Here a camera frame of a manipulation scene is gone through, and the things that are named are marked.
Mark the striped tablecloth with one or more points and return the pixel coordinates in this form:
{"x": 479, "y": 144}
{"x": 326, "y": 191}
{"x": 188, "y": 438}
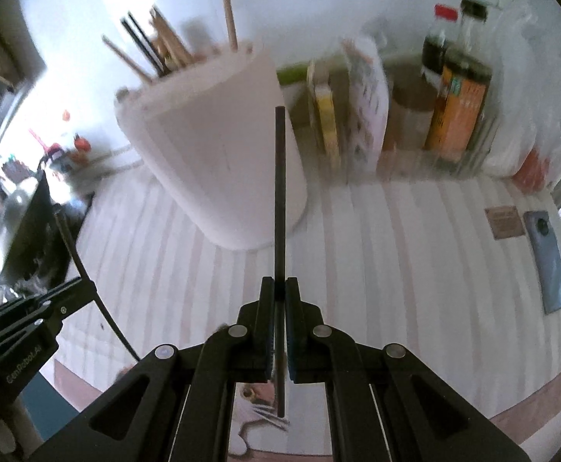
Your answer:
{"x": 405, "y": 274}

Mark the orange packet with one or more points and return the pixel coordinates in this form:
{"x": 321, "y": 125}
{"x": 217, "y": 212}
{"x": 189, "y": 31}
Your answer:
{"x": 533, "y": 171}

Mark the brown printed card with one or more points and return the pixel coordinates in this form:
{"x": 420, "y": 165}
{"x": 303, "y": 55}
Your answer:
{"x": 502, "y": 222}

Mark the dark sauce bottle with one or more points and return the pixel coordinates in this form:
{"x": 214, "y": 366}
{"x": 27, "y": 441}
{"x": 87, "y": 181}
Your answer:
{"x": 434, "y": 53}

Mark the small orange fruit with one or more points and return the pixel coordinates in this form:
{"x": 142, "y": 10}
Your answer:
{"x": 82, "y": 143}

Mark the blue smartphone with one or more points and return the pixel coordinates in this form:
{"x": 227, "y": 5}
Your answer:
{"x": 550, "y": 264}

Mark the jar with orange label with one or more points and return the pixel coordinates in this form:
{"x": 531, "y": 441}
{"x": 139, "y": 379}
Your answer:
{"x": 453, "y": 106}

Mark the white plastic bag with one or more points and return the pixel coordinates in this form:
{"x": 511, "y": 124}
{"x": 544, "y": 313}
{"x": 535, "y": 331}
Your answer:
{"x": 516, "y": 106}

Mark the dark appliance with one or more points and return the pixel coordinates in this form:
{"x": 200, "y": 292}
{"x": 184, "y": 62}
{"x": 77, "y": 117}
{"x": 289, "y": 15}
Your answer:
{"x": 25, "y": 231}

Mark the brown jar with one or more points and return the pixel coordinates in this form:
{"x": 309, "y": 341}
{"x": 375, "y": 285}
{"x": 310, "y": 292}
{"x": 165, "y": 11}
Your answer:
{"x": 408, "y": 106}

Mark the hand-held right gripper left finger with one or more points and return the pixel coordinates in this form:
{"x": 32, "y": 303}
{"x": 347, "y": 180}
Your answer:
{"x": 266, "y": 327}

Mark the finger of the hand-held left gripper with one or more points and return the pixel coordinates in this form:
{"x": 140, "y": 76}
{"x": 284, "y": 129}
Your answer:
{"x": 71, "y": 296}

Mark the white plastic container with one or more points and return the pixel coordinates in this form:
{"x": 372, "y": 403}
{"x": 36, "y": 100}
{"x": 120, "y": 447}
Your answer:
{"x": 213, "y": 154}

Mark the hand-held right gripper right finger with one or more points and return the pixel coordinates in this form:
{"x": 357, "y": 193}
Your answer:
{"x": 294, "y": 327}

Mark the white printed packet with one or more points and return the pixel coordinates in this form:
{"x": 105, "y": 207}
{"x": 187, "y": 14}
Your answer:
{"x": 367, "y": 96}

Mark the green box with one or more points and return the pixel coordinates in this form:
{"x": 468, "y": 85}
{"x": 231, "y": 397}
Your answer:
{"x": 292, "y": 73}

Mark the yellow box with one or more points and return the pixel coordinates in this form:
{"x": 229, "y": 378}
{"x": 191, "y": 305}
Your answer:
{"x": 328, "y": 120}

